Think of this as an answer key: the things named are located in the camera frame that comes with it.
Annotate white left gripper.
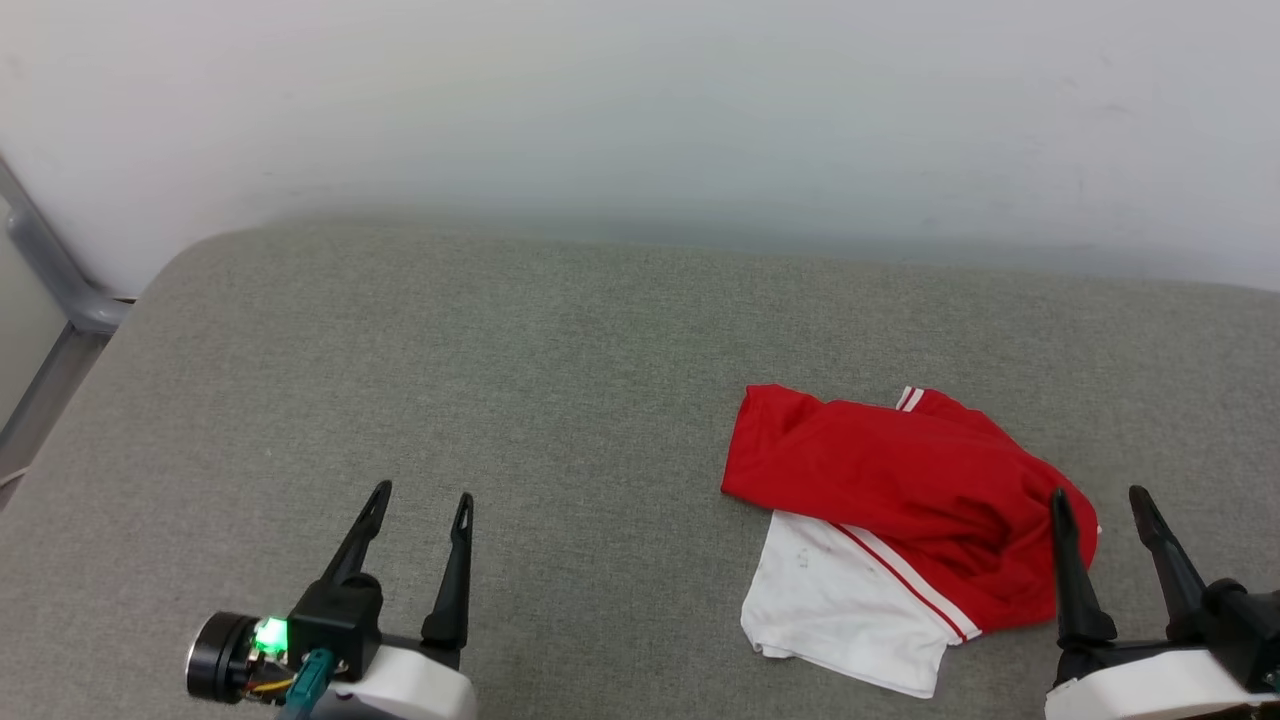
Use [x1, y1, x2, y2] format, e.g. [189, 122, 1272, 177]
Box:
[185, 480, 479, 720]

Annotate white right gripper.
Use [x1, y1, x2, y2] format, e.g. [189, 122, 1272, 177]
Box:
[1045, 485, 1280, 720]

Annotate red and white basketball jersey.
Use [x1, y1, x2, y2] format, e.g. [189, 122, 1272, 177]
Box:
[720, 384, 1101, 699]

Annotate teal left cable connector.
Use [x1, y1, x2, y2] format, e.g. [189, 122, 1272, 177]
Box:
[278, 648, 336, 720]

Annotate grey metal frame bar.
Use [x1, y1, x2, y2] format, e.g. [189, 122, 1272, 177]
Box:
[0, 155, 136, 511]

